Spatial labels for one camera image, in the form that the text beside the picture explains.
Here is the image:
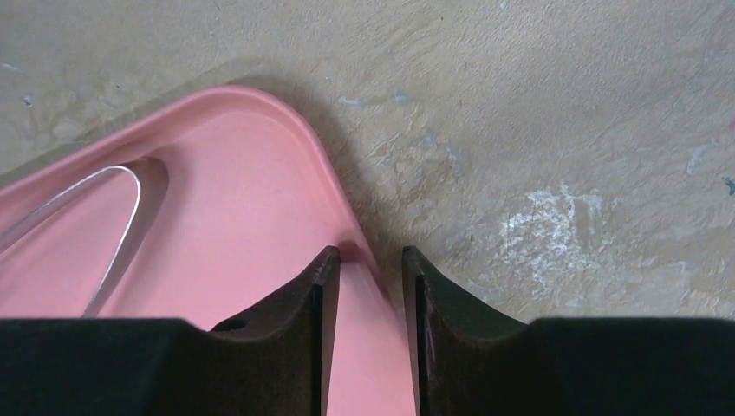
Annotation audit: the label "black metal tongs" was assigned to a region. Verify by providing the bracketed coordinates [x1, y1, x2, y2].
[1, 168, 138, 318]

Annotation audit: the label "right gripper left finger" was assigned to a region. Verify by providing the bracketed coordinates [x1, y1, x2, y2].
[1, 246, 341, 415]

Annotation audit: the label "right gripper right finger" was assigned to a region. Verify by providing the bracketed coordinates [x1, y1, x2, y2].
[401, 246, 734, 415]

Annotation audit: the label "pink serving tray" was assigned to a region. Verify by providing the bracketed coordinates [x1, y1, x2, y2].
[1, 86, 415, 415]

